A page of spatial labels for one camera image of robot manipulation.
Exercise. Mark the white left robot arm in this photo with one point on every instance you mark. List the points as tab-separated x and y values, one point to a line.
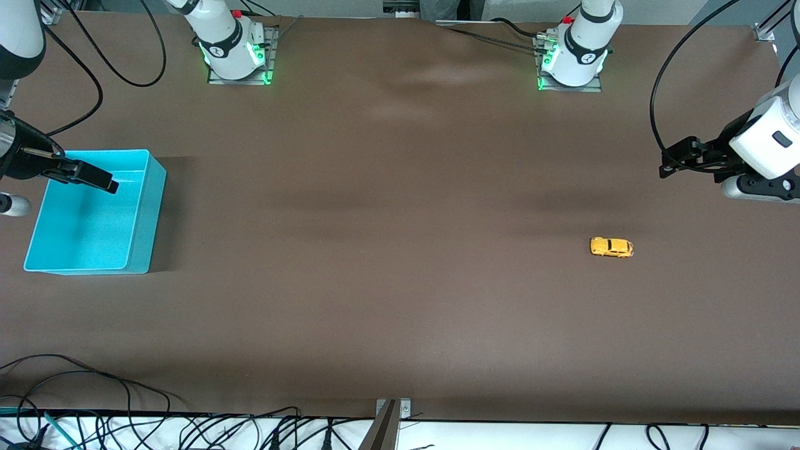
584	47

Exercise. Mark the aluminium corner bracket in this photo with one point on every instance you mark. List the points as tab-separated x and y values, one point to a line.
51	14
764	32

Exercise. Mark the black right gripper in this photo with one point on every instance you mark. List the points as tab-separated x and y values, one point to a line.
24	161

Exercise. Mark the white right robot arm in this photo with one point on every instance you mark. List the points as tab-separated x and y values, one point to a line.
228	44

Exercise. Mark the turquoise plastic bin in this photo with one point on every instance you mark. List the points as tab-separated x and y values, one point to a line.
87	231

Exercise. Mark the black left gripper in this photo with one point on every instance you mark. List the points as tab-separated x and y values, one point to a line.
720	152

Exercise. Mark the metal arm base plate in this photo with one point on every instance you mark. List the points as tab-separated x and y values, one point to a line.
594	89
272	44

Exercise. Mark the metal mounting bracket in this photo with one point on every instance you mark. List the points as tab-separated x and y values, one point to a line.
405	409

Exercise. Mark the grey metal bar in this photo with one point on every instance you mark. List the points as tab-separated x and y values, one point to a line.
382	434

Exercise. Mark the yellow beetle toy car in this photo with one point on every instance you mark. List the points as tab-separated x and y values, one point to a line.
609	247

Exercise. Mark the person legs dark trousers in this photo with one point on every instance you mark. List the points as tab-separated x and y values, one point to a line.
440	9

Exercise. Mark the black power plug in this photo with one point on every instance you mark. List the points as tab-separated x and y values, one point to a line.
273	440
326	440

